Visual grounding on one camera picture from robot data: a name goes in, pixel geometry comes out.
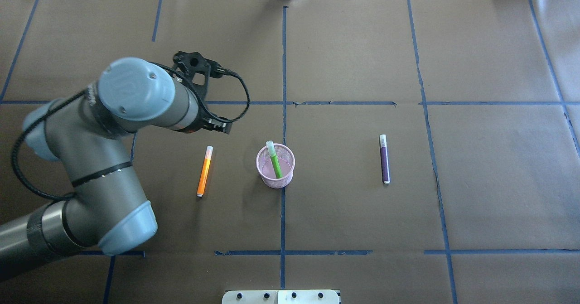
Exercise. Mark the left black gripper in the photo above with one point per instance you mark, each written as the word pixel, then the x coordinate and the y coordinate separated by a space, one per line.
pixel 216 125

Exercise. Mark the green highlighter pen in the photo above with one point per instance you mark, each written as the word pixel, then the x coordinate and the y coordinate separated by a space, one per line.
pixel 274 159

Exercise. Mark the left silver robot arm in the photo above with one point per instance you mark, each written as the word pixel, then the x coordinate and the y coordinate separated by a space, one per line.
pixel 107 207

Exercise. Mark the orange highlighter pen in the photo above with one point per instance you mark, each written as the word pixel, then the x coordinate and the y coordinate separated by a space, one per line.
pixel 202 185

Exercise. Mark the pink mesh pen holder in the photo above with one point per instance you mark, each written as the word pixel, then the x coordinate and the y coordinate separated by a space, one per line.
pixel 265 170

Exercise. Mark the purple highlighter pen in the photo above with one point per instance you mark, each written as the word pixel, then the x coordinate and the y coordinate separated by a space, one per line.
pixel 384 153

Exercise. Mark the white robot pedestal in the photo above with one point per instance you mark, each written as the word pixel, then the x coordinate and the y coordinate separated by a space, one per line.
pixel 315 296

